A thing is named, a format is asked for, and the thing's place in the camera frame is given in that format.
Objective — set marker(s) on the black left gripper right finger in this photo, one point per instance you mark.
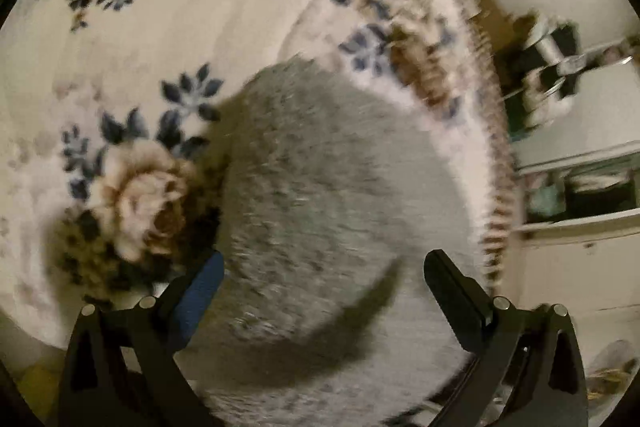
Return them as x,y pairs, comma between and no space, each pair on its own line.
535,352

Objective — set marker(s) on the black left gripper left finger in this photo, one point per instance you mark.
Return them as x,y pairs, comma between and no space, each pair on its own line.
120,367

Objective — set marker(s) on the white shelf unit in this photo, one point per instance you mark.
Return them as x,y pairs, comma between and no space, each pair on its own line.
574,130

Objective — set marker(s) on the grey fluffy fleece pants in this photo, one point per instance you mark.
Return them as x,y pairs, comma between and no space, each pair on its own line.
332,199

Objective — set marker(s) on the floral cream bed blanket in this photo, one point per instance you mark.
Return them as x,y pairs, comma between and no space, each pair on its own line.
116,120

